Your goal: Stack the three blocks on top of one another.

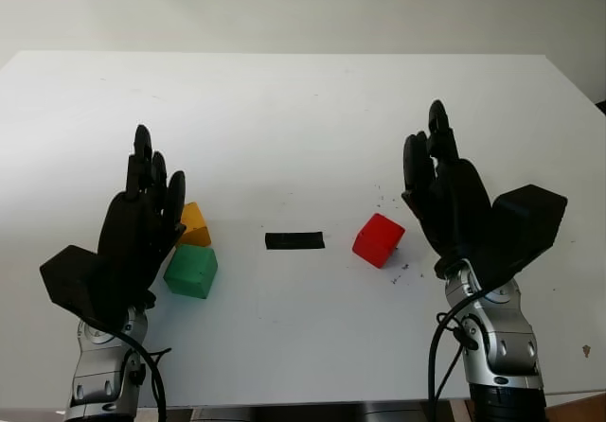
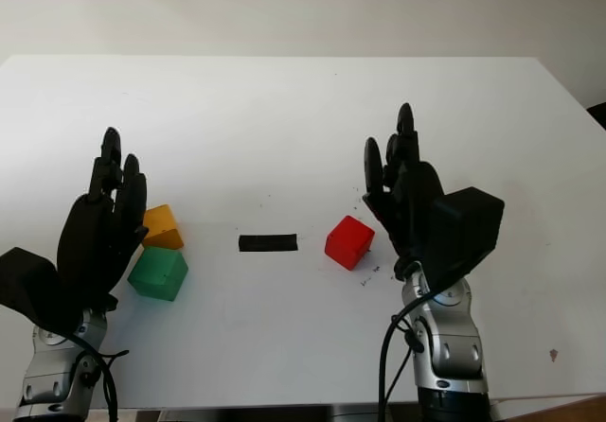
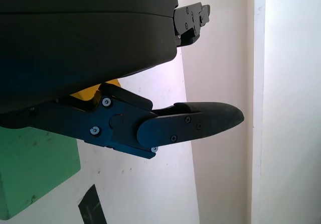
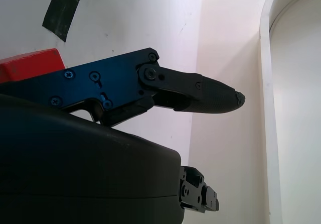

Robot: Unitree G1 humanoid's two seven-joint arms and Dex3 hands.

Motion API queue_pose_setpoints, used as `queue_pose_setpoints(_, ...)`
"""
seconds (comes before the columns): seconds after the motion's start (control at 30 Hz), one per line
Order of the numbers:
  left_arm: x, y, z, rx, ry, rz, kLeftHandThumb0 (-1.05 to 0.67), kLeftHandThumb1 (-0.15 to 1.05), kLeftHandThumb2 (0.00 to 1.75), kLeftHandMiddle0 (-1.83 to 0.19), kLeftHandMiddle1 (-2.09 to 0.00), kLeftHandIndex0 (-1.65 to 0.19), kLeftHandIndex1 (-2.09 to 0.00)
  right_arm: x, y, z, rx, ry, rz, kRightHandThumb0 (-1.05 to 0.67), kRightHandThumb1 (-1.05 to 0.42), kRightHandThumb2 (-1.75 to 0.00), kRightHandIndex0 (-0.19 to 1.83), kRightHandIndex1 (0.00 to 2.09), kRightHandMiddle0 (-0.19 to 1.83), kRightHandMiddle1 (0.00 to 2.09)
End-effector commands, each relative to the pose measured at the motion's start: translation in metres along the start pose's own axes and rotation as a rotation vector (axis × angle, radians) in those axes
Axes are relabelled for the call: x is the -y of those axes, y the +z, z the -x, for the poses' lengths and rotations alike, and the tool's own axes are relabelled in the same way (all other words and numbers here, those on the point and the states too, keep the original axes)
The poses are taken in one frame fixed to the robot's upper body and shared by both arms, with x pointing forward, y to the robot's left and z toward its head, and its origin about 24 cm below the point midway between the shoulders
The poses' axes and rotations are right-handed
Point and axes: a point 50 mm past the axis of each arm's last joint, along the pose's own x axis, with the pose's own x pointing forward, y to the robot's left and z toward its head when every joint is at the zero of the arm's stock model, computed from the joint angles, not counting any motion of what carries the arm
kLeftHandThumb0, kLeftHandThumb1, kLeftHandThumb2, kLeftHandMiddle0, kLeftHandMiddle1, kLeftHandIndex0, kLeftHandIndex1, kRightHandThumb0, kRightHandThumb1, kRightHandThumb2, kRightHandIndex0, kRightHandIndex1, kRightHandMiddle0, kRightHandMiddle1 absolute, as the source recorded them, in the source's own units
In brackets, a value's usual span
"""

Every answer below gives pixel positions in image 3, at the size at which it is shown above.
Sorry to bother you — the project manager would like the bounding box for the black tape patch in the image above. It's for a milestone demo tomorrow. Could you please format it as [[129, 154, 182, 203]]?
[[78, 183, 108, 224]]

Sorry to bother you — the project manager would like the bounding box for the yellow wooden block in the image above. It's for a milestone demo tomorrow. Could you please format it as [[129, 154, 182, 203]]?
[[67, 78, 122, 102]]

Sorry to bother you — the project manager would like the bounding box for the green wooden block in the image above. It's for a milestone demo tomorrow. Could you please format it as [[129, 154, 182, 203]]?
[[0, 126, 81, 221]]

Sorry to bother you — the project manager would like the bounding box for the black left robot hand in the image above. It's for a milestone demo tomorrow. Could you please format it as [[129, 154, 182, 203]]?
[[0, 0, 245, 160]]

